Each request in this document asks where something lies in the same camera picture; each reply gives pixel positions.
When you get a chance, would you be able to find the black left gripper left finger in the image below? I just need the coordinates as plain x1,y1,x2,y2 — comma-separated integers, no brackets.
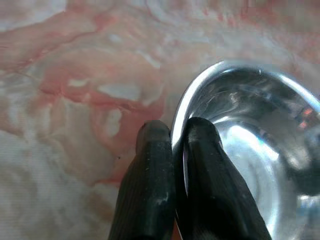
107,120,177,240

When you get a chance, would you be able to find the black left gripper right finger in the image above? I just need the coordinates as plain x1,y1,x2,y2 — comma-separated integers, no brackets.
174,117,273,240

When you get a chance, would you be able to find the shiny steel bowl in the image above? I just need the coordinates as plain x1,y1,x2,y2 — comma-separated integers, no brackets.
170,60,320,240

